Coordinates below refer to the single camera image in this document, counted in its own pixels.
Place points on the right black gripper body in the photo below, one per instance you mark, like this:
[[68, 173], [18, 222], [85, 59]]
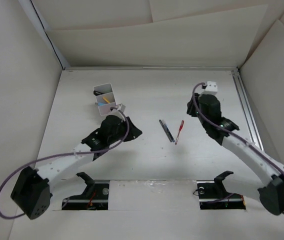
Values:
[[192, 110]]

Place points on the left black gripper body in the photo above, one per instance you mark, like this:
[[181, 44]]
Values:
[[122, 130]]

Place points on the clear red pen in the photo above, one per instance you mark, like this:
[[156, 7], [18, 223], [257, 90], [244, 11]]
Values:
[[179, 132]]

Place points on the black blue pen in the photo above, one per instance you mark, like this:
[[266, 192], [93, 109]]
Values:
[[166, 130]]

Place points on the black green highlighter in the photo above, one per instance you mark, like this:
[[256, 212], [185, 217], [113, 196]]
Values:
[[97, 93]]

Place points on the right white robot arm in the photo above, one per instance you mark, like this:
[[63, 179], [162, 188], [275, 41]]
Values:
[[268, 189]]

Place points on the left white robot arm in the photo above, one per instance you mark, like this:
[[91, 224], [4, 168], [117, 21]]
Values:
[[34, 187]]

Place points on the white three-compartment organizer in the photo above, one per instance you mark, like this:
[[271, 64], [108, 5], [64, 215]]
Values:
[[107, 89]]

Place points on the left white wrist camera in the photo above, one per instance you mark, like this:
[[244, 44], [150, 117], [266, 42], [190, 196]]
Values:
[[118, 108]]

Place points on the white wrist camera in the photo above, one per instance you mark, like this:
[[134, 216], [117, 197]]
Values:
[[118, 108], [209, 88]]

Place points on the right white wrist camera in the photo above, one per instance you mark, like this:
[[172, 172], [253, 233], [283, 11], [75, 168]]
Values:
[[209, 88]]

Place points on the aluminium rail right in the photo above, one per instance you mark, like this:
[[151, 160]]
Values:
[[248, 114]]

